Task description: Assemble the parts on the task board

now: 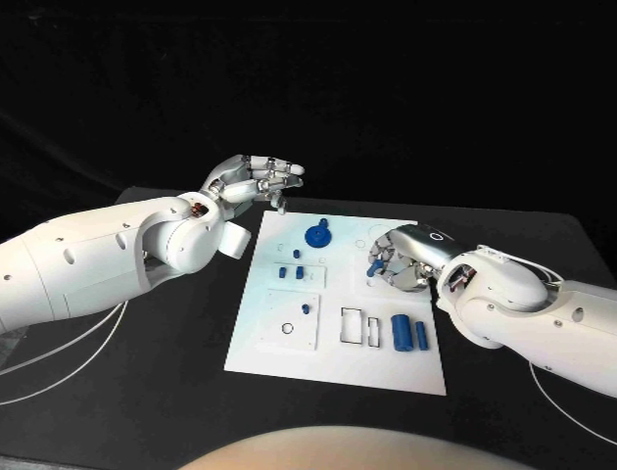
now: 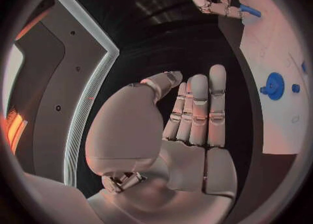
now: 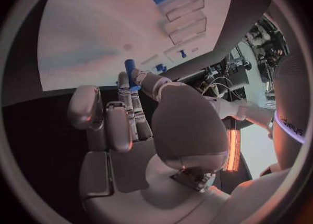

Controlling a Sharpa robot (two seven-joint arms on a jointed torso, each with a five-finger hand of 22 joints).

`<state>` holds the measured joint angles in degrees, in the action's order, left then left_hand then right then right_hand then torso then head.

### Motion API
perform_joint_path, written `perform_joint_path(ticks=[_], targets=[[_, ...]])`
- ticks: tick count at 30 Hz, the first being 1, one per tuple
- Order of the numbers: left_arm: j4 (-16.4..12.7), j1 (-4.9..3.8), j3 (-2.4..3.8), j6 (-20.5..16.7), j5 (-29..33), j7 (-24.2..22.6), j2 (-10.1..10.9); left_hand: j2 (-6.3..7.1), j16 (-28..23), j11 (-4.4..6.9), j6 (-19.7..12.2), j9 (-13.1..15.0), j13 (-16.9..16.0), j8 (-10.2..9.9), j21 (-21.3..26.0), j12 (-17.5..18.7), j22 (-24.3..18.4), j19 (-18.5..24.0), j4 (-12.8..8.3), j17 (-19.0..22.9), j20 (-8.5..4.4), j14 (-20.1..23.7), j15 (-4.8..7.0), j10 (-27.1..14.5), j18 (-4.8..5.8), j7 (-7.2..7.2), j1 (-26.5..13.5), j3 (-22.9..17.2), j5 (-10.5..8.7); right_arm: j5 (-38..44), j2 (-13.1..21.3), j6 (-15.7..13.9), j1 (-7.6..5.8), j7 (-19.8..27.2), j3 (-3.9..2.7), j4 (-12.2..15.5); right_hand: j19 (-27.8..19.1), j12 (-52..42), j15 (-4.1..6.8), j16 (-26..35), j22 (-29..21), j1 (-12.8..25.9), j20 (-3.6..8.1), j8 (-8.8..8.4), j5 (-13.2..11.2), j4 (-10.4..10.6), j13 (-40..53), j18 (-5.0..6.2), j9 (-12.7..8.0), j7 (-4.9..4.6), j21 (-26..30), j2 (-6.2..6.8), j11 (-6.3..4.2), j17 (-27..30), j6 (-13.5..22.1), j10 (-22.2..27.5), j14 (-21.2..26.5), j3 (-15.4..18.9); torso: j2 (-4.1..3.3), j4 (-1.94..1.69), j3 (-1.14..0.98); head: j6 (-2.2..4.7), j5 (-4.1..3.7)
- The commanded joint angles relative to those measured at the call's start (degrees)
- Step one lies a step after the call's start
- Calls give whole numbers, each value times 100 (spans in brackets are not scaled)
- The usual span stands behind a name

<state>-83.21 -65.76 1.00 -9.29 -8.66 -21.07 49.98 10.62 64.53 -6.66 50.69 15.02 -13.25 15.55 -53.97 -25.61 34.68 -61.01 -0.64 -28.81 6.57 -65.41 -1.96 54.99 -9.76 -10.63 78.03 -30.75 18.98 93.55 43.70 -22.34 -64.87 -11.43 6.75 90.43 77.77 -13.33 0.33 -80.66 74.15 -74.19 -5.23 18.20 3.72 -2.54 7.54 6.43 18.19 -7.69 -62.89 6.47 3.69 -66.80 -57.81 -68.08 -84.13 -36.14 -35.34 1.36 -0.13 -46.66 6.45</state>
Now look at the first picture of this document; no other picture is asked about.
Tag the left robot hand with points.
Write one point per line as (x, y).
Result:
(243, 180)

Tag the thick blue cylinder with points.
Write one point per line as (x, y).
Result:
(402, 332)

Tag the thin blue cylinder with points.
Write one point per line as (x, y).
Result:
(422, 335)

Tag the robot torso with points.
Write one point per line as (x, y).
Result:
(354, 450)

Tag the blue gear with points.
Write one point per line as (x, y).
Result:
(318, 235)

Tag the blue plug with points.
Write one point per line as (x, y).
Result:
(299, 272)
(282, 272)

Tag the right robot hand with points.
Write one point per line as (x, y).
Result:
(417, 246)

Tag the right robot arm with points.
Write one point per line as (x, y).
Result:
(550, 323)

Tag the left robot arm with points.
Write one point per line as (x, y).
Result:
(90, 257)

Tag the white task board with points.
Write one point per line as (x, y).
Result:
(334, 352)

